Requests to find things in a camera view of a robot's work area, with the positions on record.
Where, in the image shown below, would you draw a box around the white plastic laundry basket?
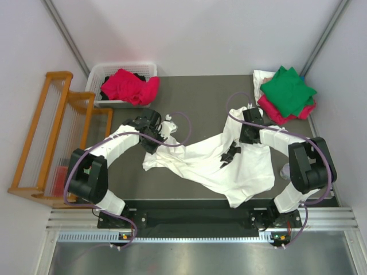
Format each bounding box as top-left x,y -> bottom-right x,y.
85,62 -> 160,109

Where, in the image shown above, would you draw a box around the purple cable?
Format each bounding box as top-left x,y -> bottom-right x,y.
227,91 -> 335,249
63,111 -> 192,250

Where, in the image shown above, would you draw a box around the folded green t-shirt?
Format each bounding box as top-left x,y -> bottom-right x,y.
260,66 -> 317,117

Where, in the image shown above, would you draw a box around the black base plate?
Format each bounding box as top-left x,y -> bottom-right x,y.
97,199 -> 302,238

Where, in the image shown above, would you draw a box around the folded white t-shirt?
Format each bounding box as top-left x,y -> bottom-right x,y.
253,70 -> 275,105

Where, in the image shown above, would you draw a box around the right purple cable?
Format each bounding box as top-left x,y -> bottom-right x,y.
227,91 -> 335,249

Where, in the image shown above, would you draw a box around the clear plastic cup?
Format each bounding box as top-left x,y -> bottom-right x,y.
280,163 -> 290,180

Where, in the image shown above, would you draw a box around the white t-shirt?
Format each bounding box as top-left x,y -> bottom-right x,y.
142,107 -> 275,208
253,70 -> 275,105

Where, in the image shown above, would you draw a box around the wooden rack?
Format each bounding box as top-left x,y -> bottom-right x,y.
8,71 -> 113,209

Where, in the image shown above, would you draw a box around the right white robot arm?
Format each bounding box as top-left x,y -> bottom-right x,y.
221,106 -> 337,227

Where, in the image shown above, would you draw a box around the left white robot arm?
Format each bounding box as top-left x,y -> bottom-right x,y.
64,108 -> 166,227

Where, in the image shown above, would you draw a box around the white slotted cable duct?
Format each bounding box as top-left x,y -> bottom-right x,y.
57,231 -> 287,243

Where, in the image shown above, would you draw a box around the folded pink t-shirt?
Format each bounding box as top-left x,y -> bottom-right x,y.
257,95 -> 317,125

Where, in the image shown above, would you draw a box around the pink t-shirt in basket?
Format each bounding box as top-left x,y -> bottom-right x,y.
101,69 -> 160,106

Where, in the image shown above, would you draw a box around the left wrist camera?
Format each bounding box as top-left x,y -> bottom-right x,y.
159,114 -> 178,140

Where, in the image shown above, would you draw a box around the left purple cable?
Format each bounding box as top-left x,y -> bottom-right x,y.
63,111 -> 192,250

